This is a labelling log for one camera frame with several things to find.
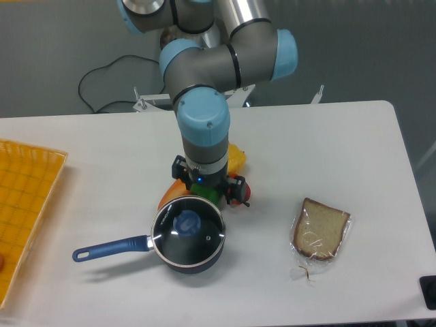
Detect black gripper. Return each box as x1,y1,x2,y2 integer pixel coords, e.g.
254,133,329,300
171,155,246,205

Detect glass pot lid blue knob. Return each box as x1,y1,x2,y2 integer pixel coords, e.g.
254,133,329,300
151,196,226,274

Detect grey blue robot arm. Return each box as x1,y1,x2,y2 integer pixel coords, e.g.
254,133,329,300
118,1,298,204

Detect green bell pepper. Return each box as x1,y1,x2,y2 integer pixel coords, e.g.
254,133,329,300
190,184,222,206

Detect orange baguette loaf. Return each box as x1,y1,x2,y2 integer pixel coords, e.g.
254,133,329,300
157,179,191,210

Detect yellow bell pepper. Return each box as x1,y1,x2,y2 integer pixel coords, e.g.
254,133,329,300
228,143,247,174

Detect red bell pepper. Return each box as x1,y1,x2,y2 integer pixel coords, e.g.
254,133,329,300
225,174,251,207

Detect bread slice in plastic bag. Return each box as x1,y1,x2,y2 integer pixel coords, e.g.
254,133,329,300
290,198,352,283

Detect yellow woven basket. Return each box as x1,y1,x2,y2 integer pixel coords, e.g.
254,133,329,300
1,139,68,309

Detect black device at table edge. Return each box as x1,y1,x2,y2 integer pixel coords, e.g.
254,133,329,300
419,275,436,311

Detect blue saucepan with handle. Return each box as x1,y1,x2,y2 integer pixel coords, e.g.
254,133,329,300
72,196,227,275

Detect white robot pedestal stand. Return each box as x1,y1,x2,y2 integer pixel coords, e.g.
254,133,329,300
132,23,325,112

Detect black cable on floor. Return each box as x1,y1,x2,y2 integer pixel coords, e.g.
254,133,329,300
78,54,168,114

